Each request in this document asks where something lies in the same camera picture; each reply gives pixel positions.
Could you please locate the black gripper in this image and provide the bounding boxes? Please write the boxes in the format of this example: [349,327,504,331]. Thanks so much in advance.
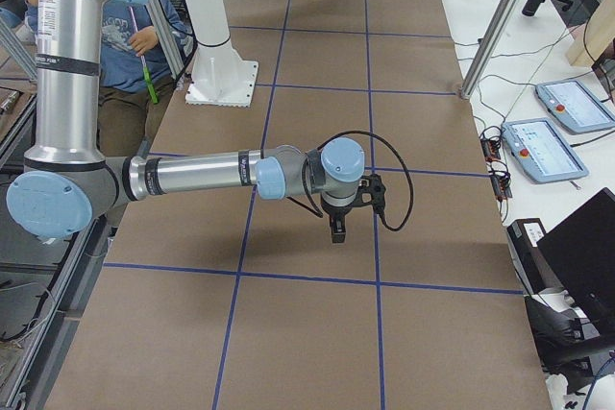
[322,203,354,244]

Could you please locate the white camera stand pedestal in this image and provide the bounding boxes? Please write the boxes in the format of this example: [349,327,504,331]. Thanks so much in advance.
[185,0,258,108]

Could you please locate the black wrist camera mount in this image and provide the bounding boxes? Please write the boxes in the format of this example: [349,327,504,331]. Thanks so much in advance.
[356,174,386,218]

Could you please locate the child mannequin blue shirt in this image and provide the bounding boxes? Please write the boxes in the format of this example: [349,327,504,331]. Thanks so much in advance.
[0,0,188,137]

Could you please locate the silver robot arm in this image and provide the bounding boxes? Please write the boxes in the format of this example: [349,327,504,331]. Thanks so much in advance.
[6,0,365,243]

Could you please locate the aluminium frame post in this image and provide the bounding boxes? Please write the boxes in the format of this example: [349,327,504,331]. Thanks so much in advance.
[459,0,519,100]

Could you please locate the far blue teach pendant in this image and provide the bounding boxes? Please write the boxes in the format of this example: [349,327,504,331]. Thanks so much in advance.
[535,80,614,134]

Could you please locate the near blue teach pendant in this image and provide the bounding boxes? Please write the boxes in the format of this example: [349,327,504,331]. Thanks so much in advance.
[502,118,589,183]

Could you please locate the small electronics board cables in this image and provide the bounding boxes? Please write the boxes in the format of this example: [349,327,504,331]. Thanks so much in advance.
[480,125,514,203]

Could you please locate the blue teach pendant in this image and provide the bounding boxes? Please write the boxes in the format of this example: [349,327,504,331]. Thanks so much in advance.
[535,80,614,134]
[502,118,589,183]

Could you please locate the black box white label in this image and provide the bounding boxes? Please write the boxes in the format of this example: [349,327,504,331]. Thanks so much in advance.
[506,218,558,294]

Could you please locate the wooden board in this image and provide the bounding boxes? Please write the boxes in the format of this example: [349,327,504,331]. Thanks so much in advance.
[566,0,614,67]

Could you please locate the black camera cable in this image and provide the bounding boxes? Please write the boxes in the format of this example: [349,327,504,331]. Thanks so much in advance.
[302,129,415,232]

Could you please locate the black laptop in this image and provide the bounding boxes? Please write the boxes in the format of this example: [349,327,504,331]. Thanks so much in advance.
[538,187,614,334]

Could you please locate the green pink stick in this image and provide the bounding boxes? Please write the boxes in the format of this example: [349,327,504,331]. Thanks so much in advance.
[128,6,159,104]

